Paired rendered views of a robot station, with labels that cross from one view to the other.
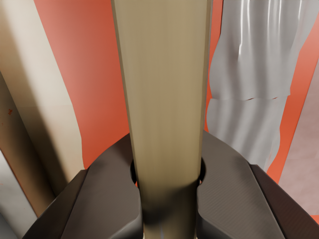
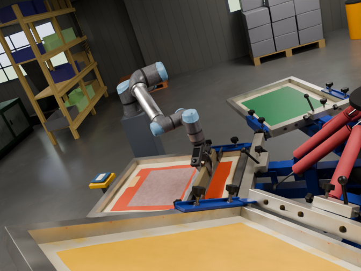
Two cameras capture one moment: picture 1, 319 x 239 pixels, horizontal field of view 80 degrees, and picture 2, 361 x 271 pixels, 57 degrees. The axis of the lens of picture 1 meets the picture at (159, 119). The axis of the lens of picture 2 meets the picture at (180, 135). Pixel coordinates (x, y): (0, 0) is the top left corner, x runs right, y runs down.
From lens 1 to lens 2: 1.62 m
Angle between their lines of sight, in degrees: 44
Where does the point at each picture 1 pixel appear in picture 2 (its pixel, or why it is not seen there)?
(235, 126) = not seen: hidden behind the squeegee
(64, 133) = (229, 178)
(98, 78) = (218, 185)
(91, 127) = (223, 179)
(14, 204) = (240, 165)
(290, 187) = (190, 172)
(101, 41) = (215, 189)
